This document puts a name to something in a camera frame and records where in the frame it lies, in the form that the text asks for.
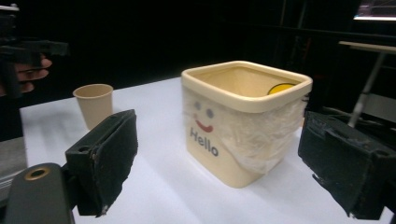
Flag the pale side table top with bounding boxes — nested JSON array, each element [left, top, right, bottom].
[[338, 40, 396, 56]]

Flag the beige paper cup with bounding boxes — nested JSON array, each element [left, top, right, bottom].
[[72, 83, 115, 132]]

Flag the monitor screen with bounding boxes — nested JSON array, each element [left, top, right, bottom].
[[352, 0, 396, 22]]

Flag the grey metal stand leg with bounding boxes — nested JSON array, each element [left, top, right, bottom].
[[346, 51, 388, 129]]

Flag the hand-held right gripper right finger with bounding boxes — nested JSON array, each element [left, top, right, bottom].
[[297, 110, 396, 220]]

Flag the cream smiley-face trash bin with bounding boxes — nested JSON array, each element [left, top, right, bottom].
[[180, 60, 314, 189]]

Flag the yellow round object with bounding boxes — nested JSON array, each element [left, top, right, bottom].
[[266, 82, 297, 96]]

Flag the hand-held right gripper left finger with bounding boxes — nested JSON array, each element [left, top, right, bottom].
[[64, 108, 139, 218]]

